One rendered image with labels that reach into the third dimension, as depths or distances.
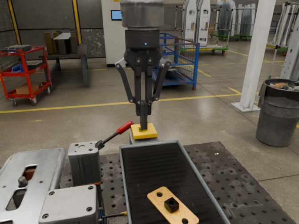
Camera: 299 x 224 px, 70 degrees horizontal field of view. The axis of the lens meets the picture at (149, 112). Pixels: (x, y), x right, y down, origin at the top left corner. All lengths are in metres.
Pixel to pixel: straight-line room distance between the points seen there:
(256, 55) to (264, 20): 0.48
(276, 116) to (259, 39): 1.33
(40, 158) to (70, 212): 0.39
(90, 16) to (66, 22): 0.73
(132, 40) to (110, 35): 6.08
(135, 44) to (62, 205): 0.34
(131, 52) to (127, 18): 0.07
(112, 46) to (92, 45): 1.02
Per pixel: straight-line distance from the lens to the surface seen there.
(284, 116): 2.79
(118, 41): 6.57
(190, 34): 8.69
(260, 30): 3.65
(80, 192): 0.47
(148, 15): 0.45
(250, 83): 3.78
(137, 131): 0.55
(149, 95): 0.51
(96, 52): 7.41
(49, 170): 0.74
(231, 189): 1.11
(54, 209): 0.46
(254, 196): 1.12
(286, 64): 4.66
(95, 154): 0.67
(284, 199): 2.29
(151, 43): 0.46
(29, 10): 7.60
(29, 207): 0.65
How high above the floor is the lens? 1.43
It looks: 24 degrees down
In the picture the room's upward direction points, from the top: straight up
